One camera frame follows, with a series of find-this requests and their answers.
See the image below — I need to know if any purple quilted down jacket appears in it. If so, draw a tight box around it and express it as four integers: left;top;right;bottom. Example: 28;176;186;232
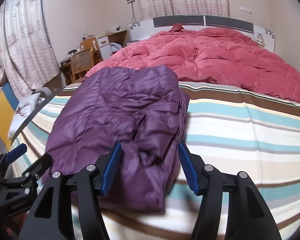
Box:
42;65;190;212

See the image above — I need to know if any white deer print pillow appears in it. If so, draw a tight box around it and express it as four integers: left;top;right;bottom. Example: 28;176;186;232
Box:
7;93;40;140

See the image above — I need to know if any striped bed sheet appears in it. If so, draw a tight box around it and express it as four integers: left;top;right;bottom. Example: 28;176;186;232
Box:
9;81;300;240

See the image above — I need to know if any side window curtain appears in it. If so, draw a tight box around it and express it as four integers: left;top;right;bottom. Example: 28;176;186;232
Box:
0;0;60;99

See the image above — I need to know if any wooden desk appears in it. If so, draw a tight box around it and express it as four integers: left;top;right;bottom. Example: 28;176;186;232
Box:
60;59;72;85

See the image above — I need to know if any red pink quilted duvet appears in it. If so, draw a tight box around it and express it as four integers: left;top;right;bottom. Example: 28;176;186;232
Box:
86;24;300;103

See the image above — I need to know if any wooden chair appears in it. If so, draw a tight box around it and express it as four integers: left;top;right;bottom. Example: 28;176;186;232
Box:
70;48;94;82

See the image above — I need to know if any bedside lamp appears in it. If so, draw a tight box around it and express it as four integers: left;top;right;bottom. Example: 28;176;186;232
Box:
255;33;266;48

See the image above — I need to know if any white grey bed headboard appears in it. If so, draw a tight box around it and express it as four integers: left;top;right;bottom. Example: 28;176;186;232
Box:
129;15;275;52

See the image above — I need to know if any wall power socket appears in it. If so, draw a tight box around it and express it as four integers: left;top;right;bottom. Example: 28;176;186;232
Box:
239;7;252;14

